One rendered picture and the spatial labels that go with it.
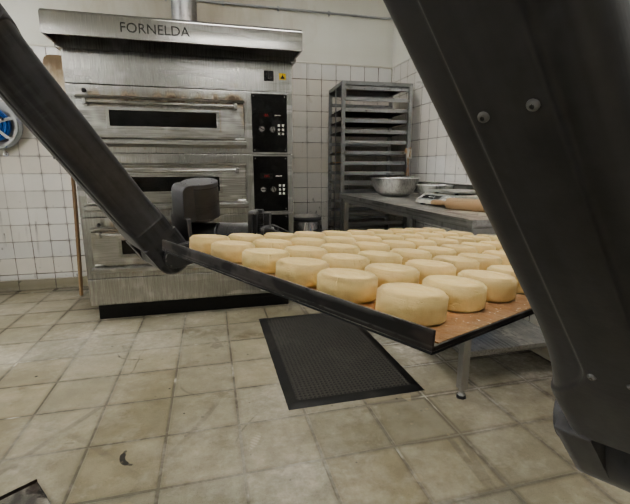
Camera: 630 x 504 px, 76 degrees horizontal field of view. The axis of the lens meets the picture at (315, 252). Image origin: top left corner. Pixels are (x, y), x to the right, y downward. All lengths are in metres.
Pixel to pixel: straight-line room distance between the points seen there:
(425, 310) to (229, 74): 2.97
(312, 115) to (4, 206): 2.90
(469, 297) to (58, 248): 4.22
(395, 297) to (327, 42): 4.22
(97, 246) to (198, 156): 0.95
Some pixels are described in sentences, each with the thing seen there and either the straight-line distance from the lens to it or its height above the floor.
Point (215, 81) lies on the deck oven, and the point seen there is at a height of 1.69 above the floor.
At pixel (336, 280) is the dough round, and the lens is 0.32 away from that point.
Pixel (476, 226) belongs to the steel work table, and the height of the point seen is 0.85.
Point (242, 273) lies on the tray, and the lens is 0.39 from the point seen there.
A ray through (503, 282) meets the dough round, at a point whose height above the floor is 1.01.
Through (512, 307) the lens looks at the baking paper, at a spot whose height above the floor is 0.99.
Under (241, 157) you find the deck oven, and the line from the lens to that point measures 3.12.
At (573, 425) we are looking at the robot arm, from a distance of 0.22.
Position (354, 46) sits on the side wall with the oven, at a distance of 4.53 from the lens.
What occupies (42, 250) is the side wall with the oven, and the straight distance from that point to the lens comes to 4.45.
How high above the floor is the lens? 1.10
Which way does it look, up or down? 12 degrees down
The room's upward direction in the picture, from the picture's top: straight up
